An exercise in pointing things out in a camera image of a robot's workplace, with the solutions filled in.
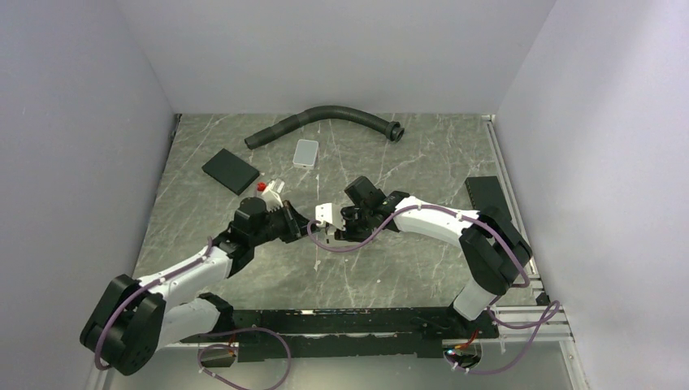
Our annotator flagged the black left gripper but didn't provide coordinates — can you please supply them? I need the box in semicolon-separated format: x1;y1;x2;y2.
251;200;320;247

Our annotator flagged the white cardboard box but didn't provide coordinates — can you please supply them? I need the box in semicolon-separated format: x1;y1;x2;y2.
317;225;338;245

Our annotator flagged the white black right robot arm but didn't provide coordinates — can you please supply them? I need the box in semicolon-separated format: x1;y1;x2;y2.
315;176;533;337

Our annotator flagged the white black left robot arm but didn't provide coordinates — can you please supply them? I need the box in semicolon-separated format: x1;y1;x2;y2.
80;196;314;375

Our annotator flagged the black flat rectangular box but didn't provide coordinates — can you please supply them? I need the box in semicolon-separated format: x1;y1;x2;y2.
201;149;260;195

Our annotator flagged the clear white plastic case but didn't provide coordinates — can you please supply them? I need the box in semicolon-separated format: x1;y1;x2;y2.
292;139;319;170

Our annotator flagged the black corrugated hose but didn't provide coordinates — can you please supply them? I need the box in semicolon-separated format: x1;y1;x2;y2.
245;105;405;151

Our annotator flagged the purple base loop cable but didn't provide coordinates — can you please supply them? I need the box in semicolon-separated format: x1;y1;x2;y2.
197;325;293;390

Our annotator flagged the black mounting base rail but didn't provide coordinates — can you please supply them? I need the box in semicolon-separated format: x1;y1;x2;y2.
179;305;499;362

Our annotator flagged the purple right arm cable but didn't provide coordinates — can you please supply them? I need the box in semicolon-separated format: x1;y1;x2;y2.
306;203;564;376

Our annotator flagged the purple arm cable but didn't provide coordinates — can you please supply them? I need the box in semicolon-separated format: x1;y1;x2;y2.
306;203;564;376
93;236;215;371

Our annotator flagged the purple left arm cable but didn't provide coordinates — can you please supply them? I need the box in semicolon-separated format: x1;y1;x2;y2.
93;236;215;371

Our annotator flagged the aluminium frame rail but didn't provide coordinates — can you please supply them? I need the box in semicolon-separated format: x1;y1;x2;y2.
491;305;574;342

